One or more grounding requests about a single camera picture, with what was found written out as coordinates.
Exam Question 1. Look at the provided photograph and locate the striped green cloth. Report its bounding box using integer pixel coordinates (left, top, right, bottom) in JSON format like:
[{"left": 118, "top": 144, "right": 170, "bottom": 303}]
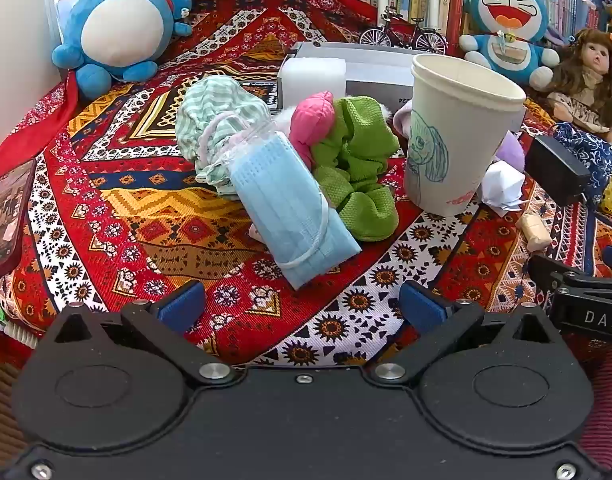
[{"left": 175, "top": 77, "right": 274, "bottom": 201}]

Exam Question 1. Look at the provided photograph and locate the black power adapter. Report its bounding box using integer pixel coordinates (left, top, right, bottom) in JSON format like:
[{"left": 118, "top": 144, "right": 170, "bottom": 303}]
[{"left": 524, "top": 135, "right": 592, "bottom": 207}]

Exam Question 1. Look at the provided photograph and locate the brown haired doll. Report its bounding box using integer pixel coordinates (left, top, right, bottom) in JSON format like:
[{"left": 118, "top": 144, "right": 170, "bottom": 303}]
[{"left": 546, "top": 29, "right": 612, "bottom": 148}]

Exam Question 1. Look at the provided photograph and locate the white foam block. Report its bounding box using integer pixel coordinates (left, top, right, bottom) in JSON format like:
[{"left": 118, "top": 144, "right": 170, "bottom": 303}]
[{"left": 278, "top": 56, "right": 349, "bottom": 106}]

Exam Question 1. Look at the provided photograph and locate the blue face mask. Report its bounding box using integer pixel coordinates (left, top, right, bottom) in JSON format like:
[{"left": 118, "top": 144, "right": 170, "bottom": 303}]
[{"left": 231, "top": 135, "right": 363, "bottom": 291}]

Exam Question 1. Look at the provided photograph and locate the red ribbed cloth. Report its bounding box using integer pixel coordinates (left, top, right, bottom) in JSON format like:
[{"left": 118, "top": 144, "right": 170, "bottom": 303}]
[{"left": 580, "top": 359, "right": 612, "bottom": 472}]

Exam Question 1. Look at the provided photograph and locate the blue round plush toy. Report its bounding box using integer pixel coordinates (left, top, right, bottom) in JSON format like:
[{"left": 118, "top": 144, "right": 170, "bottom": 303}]
[{"left": 52, "top": 0, "right": 194, "bottom": 101}]

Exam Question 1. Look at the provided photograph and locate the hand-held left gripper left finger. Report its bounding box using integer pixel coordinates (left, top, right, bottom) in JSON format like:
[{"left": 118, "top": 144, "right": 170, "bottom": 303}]
[{"left": 46, "top": 279, "right": 237, "bottom": 387}]

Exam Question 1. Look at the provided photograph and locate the blue patterned pouch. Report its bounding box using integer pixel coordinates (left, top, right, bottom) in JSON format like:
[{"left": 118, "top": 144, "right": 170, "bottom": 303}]
[{"left": 553, "top": 122, "right": 612, "bottom": 208}]

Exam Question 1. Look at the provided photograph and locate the toy bicycle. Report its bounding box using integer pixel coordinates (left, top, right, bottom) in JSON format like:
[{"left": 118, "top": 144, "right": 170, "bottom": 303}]
[{"left": 360, "top": 7, "right": 449, "bottom": 56}]

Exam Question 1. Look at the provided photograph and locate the small beige soft block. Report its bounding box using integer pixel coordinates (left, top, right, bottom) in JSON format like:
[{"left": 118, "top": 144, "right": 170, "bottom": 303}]
[{"left": 516, "top": 212, "right": 551, "bottom": 253}]

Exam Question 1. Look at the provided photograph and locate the purple plush toy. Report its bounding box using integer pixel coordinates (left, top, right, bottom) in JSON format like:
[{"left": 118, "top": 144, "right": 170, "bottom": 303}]
[{"left": 393, "top": 100, "right": 527, "bottom": 175}]

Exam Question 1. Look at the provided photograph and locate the green scrunchie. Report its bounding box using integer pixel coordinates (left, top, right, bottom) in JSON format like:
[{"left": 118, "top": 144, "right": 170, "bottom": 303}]
[{"left": 311, "top": 97, "right": 401, "bottom": 242}]

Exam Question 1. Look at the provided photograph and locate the blue cat plush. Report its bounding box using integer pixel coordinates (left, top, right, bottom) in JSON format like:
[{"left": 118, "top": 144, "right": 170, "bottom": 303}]
[{"left": 458, "top": 0, "right": 561, "bottom": 92}]

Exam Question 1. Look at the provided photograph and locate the white paper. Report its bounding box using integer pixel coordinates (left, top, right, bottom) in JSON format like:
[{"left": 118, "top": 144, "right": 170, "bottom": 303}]
[{"left": 480, "top": 160, "right": 529, "bottom": 211}]

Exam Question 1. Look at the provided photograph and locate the paper cup with drawing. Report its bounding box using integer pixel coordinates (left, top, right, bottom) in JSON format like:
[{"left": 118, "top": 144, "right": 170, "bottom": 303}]
[{"left": 403, "top": 54, "right": 527, "bottom": 217}]

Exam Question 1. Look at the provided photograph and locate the patterned red blanket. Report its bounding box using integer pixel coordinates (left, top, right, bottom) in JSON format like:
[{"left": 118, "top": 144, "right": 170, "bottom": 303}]
[{"left": 0, "top": 0, "right": 612, "bottom": 376}]

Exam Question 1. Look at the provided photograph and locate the dark smartphone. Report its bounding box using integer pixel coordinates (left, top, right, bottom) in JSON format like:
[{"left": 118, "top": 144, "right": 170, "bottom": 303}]
[{"left": 0, "top": 159, "right": 37, "bottom": 278}]

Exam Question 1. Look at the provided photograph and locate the pink soft pouf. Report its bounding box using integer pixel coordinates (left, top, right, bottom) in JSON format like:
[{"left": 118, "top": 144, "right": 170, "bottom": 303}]
[{"left": 289, "top": 91, "right": 337, "bottom": 168}]

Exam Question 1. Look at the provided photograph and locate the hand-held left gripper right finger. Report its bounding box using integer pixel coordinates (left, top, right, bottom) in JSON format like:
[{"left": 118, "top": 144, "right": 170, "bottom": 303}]
[{"left": 372, "top": 280, "right": 560, "bottom": 387}]

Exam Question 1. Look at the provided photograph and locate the white fluffy plush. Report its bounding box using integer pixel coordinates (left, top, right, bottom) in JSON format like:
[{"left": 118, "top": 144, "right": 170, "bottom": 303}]
[{"left": 271, "top": 107, "right": 294, "bottom": 136}]

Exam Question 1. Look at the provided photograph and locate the grey white tray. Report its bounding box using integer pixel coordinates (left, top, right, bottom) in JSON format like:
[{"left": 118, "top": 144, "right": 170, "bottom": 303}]
[{"left": 278, "top": 41, "right": 417, "bottom": 108}]

